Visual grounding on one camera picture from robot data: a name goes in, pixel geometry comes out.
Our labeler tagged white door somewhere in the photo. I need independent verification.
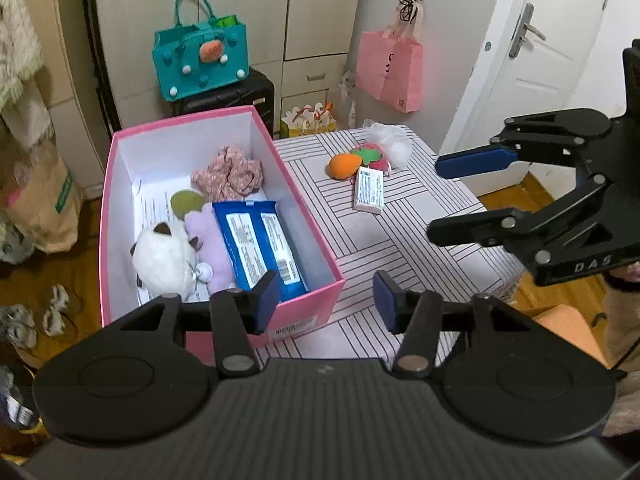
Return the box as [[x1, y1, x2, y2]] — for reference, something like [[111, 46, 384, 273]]
[[439, 0, 626, 196]]

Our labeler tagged striped tablecloth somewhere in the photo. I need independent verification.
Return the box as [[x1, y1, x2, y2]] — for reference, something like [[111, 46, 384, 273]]
[[210, 127, 526, 361]]

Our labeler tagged purple plush toy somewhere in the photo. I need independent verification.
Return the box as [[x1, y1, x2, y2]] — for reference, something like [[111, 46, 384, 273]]
[[184, 203, 236, 293]]

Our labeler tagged orange plush fruit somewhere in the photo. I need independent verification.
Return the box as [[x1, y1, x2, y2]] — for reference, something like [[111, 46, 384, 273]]
[[327, 152, 363, 180]]

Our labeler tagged white printed plastic bag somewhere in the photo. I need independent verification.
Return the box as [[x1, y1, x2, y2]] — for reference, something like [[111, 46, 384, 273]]
[[340, 70, 358, 128]]

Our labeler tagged white tissue packet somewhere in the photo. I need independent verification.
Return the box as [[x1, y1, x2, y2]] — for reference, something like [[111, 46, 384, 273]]
[[352, 167, 386, 213]]

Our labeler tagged cream fleece garment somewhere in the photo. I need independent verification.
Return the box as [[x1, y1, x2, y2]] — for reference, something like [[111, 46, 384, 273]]
[[0, 0, 56, 146]]

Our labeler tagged pink strawberry plush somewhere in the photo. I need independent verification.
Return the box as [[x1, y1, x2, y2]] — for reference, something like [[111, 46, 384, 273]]
[[350, 142, 396, 173]]

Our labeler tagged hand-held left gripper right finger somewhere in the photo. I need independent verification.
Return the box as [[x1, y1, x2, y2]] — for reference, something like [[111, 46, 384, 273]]
[[372, 270, 538, 376]]

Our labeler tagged crumpled clear plastic bag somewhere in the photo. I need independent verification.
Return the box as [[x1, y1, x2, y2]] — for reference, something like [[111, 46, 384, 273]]
[[12, 157, 48, 188]]

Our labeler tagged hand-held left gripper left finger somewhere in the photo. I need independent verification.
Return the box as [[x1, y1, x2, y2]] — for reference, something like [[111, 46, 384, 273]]
[[117, 270, 282, 378]]

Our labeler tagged pink cardboard box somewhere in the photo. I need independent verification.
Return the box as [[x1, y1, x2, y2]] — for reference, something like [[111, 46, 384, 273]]
[[99, 105, 346, 367]]

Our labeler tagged beige wardrobe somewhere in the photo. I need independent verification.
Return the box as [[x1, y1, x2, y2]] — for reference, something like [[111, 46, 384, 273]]
[[50, 0, 366, 191]]

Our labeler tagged blue wet wipes packet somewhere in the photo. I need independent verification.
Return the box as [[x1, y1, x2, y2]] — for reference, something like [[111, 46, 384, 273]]
[[212, 200, 308, 303]]

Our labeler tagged brown paper bag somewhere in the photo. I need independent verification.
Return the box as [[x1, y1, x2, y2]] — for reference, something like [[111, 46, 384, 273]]
[[7, 145, 85, 254]]

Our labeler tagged white plastic bag with cotton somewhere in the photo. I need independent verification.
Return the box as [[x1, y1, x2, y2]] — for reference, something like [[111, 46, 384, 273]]
[[364, 121, 415, 170]]

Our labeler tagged colourful small gift bag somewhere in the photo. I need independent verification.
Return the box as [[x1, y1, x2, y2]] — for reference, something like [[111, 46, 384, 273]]
[[280, 101, 338, 138]]

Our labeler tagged silver door handle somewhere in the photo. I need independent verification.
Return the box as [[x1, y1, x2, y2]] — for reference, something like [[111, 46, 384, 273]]
[[508, 2, 547, 59]]

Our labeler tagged orange cardboard box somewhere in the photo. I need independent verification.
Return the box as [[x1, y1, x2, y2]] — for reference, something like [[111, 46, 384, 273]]
[[530, 304, 613, 368]]

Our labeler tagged white plush cat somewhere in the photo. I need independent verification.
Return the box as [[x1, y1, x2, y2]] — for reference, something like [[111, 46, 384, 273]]
[[131, 222, 201, 296]]

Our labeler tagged green round sponge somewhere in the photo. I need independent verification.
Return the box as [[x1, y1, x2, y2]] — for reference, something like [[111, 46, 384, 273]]
[[170, 189, 206, 221]]

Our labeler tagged pink floral scrunchie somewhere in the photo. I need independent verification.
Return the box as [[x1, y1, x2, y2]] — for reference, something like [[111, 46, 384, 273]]
[[190, 144, 266, 202]]

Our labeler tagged pink shopping bag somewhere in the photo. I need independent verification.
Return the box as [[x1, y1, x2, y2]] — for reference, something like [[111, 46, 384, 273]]
[[355, 0, 425, 113]]

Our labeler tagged teal felt handbag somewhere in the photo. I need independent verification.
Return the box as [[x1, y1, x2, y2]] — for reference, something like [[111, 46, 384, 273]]
[[152, 0, 251, 102]]

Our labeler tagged black suitcase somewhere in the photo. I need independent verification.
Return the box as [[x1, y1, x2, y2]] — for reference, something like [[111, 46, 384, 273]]
[[170, 67, 277, 138]]

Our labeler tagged person's right forearm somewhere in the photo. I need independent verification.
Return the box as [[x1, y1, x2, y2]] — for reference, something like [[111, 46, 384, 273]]
[[600, 262, 640, 376]]

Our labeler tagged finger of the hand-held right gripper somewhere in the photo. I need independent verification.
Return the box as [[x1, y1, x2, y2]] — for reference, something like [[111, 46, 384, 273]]
[[426, 172, 608, 248], [435, 108, 613, 181]]

